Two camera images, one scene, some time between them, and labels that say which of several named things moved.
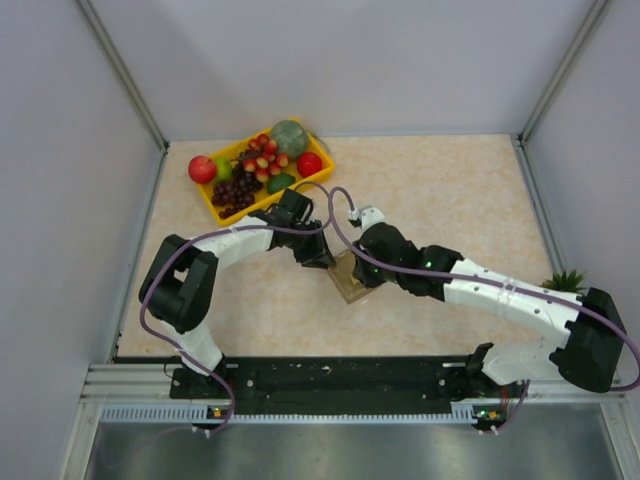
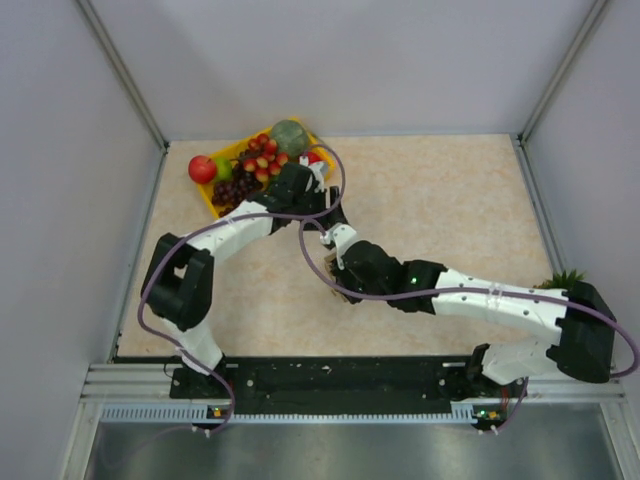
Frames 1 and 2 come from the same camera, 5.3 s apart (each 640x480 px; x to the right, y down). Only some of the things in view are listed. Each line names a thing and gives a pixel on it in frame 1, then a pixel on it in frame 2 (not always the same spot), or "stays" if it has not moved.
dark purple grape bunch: x=237 y=192 stays
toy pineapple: x=566 y=282 stays
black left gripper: x=317 y=255 to x=328 y=217
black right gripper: x=368 y=280 to x=342 y=277
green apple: x=224 y=168 stays
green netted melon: x=290 y=137 stays
